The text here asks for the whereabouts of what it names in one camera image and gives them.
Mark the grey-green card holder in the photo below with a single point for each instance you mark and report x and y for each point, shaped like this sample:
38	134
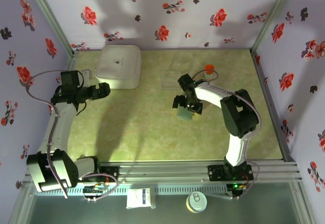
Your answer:
184	114

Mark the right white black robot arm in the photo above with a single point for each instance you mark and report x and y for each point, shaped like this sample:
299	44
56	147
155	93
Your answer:
236	114

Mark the clear acrylic tray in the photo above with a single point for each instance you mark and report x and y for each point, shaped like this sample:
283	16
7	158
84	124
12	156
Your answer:
170	80

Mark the white zip case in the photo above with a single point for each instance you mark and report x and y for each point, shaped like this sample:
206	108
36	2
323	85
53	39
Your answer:
118	66

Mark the orange lid small bottle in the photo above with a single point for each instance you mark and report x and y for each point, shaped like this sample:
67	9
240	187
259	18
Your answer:
209	69

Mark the wide aluminium extrusion beam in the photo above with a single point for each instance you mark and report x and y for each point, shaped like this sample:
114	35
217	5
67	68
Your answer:
165	170

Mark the small circuit board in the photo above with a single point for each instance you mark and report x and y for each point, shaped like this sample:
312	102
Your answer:
236	186
94	190

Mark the white paper packet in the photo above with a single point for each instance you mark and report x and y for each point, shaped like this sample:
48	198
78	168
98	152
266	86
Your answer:
137	198

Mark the aluminium side rail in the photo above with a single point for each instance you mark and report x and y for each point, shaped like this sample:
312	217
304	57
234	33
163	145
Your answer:
71	61
271	107

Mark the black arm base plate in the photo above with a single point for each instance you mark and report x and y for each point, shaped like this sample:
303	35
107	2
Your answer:
214	173
111	174

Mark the aluminium corner post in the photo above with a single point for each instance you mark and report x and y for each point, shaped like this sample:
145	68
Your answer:
271	18
51	18

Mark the aluminium frame leg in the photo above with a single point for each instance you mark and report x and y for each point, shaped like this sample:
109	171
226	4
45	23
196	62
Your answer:
303	203
21	203

